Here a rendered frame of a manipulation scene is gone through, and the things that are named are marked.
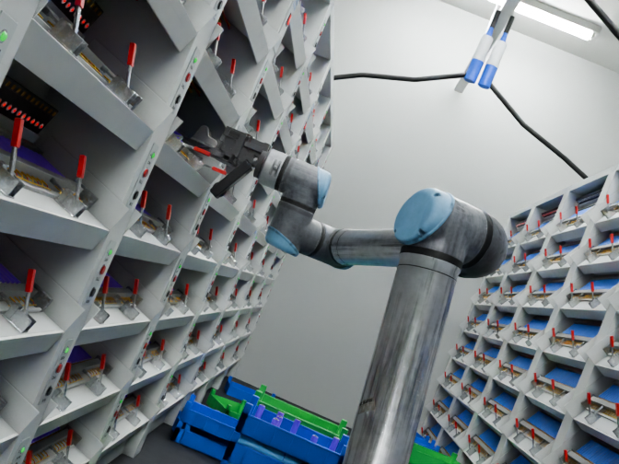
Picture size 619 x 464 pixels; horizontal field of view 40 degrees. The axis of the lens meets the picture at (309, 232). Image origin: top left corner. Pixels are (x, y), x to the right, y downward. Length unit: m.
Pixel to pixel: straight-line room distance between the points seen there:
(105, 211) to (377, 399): 0.57
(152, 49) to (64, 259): 0.39
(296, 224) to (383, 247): 0.25
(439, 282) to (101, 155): 0.63
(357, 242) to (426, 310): 0.49
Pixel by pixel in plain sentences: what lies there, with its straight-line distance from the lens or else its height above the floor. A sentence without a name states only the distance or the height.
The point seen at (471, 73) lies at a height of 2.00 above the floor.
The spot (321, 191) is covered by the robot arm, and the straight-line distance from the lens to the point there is 2.03.
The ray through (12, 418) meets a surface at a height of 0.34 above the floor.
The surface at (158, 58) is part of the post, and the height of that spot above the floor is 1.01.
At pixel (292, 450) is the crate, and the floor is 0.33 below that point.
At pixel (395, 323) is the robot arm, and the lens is 1.52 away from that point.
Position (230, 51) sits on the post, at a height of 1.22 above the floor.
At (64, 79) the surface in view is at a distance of 1.11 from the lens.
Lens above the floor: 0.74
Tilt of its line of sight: 3 degrees up
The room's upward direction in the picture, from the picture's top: 23 degrees clockwise
